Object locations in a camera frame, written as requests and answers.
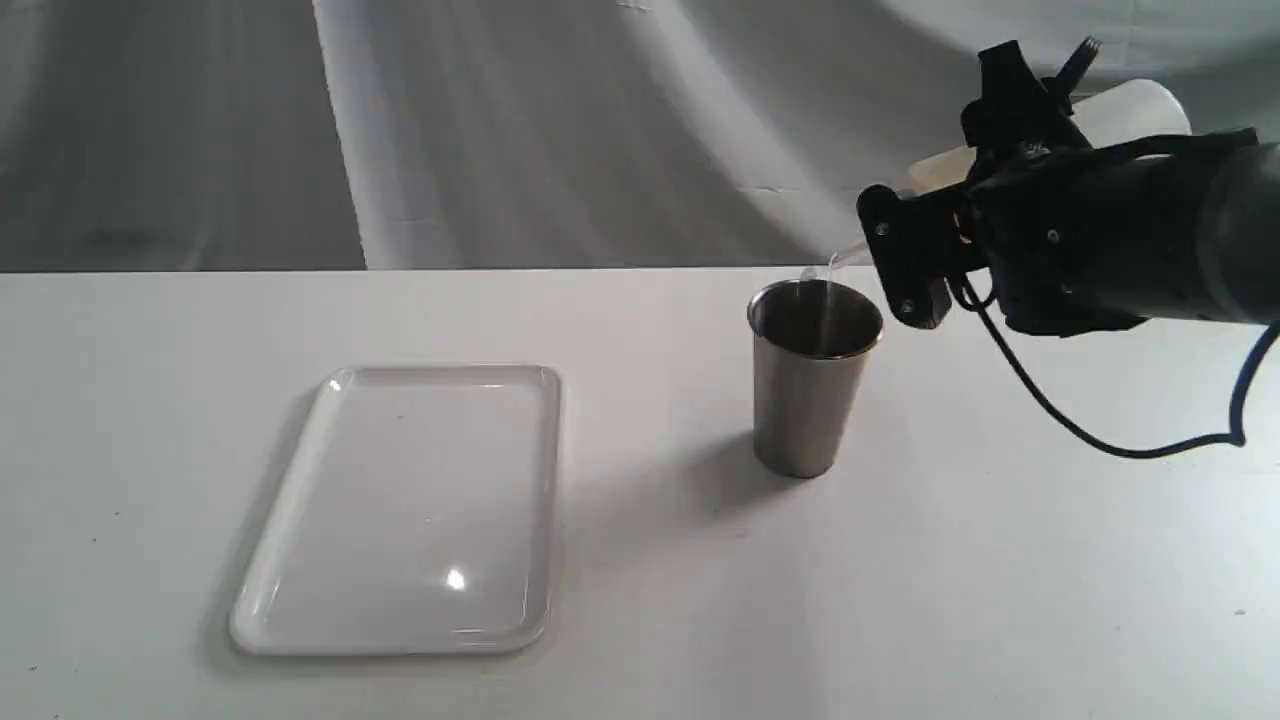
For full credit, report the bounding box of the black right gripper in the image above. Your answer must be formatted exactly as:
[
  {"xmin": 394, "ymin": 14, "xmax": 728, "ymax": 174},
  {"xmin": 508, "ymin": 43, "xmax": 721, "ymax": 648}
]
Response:
[{"xmin": 858, "ymin": 40, "xmax": 1211, "ymax": 338}]

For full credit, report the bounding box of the clear plastic squeeze bottle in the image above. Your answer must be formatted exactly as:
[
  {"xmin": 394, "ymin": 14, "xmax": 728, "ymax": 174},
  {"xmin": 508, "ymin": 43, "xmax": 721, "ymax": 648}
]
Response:
[{"xmin": 800, "ymin": 79, "xmax": 1193, "ymax": 283}]

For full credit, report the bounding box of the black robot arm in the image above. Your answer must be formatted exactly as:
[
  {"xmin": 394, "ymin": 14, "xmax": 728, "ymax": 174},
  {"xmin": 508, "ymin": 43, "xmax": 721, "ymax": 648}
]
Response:
[{"xmin": 856, "ymin": 37, "xmax": 1279, "ymax": 337}]

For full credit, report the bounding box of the stainless steel cup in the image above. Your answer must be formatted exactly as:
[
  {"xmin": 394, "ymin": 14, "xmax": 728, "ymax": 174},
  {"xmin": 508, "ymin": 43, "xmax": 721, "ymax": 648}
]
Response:
[{"xmin": 748, "ymin": 278, "xmax": 884, "ymax": 480}]

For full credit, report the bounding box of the white plastic tray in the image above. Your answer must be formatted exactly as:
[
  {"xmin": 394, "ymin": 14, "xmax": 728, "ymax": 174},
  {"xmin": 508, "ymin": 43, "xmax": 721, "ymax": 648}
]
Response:
[{"xmin": 228, "ymin": 363, "xmax": 564, "ymax": 657}]

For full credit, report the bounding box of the grey backdrop cloth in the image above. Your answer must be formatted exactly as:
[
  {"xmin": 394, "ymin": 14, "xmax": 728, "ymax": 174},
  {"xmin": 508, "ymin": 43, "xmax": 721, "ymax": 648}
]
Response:
[{"xmin": 1, "ymin": 1, "xmax": 1277, "ymax": 273}]

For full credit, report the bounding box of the black cable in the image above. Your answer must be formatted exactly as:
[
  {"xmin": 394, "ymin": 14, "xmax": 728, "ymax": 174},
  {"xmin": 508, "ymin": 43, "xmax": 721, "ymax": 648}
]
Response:
[{"xmin": 945, "ymin": 270, "xmax": 1280, "ymax": 460}]

